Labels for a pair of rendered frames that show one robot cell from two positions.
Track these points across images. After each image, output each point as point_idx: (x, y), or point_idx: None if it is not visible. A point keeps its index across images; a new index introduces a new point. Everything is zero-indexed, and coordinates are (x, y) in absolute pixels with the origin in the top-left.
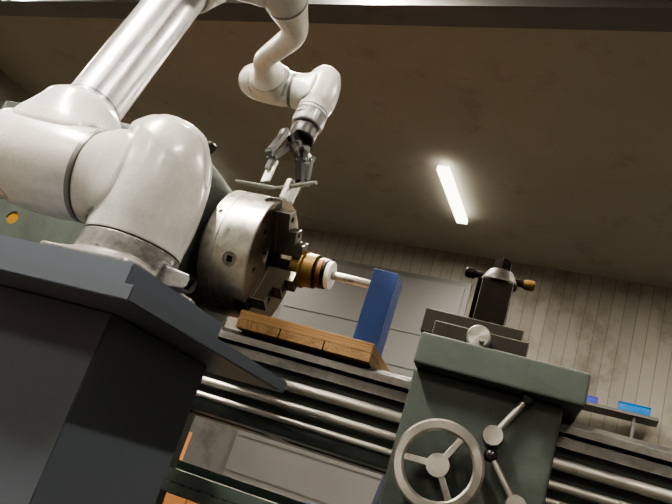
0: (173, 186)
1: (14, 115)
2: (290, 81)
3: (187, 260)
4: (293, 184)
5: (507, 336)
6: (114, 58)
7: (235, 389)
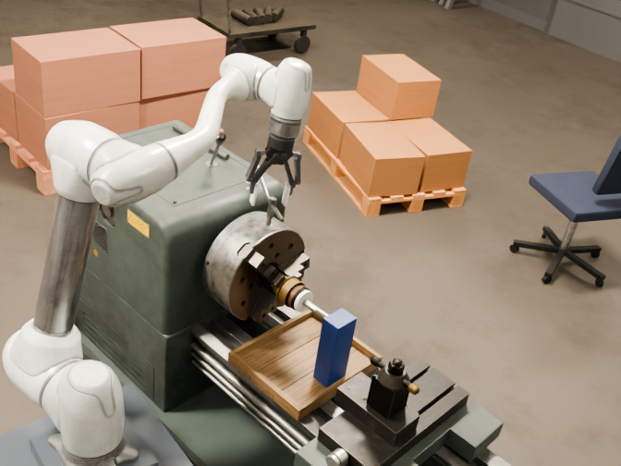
0: (85, 434)
1: (10, 361)
2: (257, 89)
3: (202, 287)
4: (273, 208)
5: (385, 432)
6: (46, 301)
7: (238, 397)
